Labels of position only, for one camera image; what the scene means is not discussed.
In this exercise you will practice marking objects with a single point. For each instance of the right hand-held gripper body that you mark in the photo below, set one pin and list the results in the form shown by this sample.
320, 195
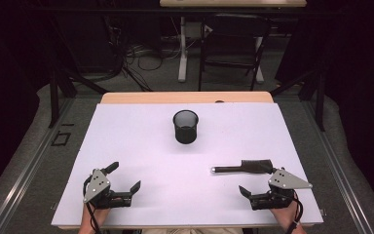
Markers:
284, 182

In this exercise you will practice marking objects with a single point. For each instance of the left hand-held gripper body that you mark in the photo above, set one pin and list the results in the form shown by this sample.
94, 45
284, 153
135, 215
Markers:
96, 187

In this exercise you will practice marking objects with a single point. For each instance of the dark brown comb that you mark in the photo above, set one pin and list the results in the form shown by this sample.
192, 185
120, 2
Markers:
253, 166

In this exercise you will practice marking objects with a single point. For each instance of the black mesh cup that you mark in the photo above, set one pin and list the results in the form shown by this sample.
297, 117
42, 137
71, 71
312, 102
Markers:
185, 131

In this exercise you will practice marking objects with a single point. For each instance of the person's left hand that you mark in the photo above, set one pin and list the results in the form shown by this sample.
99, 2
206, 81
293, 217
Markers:
94, 216

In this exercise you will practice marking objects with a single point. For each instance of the person's right hand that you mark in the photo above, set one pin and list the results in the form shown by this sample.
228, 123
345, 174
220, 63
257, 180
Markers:
287, 216

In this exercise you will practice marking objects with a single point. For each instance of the white board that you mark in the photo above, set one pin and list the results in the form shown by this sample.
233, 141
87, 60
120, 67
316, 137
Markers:
181, 182

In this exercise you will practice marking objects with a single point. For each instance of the black metal stand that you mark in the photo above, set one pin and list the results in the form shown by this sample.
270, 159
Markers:
319, 100
54, 97

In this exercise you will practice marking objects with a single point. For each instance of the wooden table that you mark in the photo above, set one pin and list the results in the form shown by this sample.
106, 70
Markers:
162, 97

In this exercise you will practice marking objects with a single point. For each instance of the white desk leg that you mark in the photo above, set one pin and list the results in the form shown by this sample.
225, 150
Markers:
259, 65
182, 61

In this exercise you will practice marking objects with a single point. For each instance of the black folding chair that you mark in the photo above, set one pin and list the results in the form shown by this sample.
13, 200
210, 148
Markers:
233, 35

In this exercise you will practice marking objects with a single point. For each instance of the metal floor rail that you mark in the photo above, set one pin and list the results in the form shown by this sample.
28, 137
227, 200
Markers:
29, 165
337, 169

